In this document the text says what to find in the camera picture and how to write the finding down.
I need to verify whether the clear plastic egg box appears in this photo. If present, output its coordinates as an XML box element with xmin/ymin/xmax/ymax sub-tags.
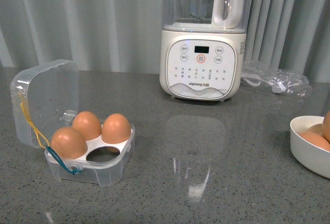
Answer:
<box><xmin>10</xmin><ymin>59</ymin><xmax>135</xmax><ymax>187</ymax></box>

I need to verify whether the brown egg back right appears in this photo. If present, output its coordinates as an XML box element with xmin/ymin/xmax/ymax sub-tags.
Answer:
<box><xmin>102</xmin><ymin>113</ymin><xmax>131</xmax><ymax>145</ymax></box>

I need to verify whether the brown egg back left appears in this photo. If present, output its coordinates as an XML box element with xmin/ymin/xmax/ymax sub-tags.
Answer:
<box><xmin>72</xmin><ymin>111</ymin><xmax>102</xmax><ymax>140</ymax></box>

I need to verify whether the brown egg front left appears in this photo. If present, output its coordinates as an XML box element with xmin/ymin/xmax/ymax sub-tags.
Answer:
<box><xmin>51</xmin><ymin>127</ymin><xmax>88</xmax><ymax>159</ymax></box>

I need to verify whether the brown egg in bowl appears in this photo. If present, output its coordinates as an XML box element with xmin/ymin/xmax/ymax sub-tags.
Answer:
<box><xmin>299</xmin><ymin>131</ymin><xmax>330</xmax><ymax>151</ymax></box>

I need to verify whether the pale egg in bowl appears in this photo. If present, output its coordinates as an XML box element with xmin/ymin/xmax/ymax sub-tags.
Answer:
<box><xmin>307</xmin><ymin>123</ymin><xmax>323</xmax><ymax>137</ymax></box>

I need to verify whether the brown egg at edge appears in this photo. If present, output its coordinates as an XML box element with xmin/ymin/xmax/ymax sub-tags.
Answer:
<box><xmin>322</xmin><ymin>111</ymin><xmax>330</xmax><ymax>142</ymax></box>

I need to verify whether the white Joyoung blender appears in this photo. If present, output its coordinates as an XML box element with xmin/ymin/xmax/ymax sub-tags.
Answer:
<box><xmin>159</xmin><ymin>0</ymin><xmax>252</xmax><ymax>101</ymax></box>

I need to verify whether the grey curtain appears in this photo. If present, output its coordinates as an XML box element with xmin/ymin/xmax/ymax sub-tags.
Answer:
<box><xmin>1</xmin><ymin>0</ymin><xmax>329</xmax><ymax>83</ymax></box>

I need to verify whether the clear plastic bag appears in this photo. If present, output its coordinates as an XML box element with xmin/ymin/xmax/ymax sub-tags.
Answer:
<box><xmin>241</xmin><ymin>61</ymin><xmax>312</xmax><ymax>97</ymax></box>

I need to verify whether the blue rubber band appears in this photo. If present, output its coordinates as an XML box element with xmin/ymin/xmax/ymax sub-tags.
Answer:
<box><xmin>46</xmin><ymin>146</ymin><xmax>81</xmax><ymax>175</ymax></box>

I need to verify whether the yellow rubber band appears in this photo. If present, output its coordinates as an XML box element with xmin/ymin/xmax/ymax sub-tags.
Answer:
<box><xmin>19</xmin><ymin>92</ymin><xmax>50</xmax><ymax>149</ymax></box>

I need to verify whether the white bowl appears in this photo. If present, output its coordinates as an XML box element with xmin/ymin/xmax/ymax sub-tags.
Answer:
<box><xmin>290</xmin><ymin>116</ymin><xmax>329</xmax><ymax>179</ymax></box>

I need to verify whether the white power cable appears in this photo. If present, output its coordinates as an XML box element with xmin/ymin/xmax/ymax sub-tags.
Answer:
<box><xmin>241</xmin><ymin>68</ymin><xmax>286</xmax><ymax>94</ymax></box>

